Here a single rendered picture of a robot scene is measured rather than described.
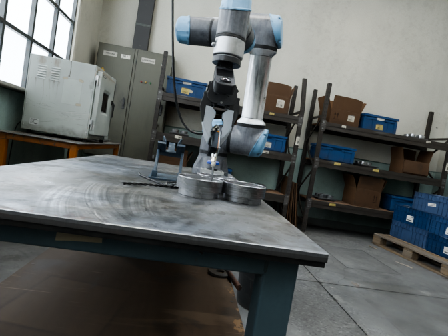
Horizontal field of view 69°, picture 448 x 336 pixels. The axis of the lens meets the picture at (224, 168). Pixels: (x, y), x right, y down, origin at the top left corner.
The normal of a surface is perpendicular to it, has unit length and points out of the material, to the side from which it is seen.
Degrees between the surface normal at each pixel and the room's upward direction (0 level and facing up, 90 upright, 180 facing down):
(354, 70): 90
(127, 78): 90
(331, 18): 90
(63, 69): 90
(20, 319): 0
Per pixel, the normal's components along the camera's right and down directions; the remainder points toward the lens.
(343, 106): 0.14, 0.15
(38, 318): 0.17, -0.98
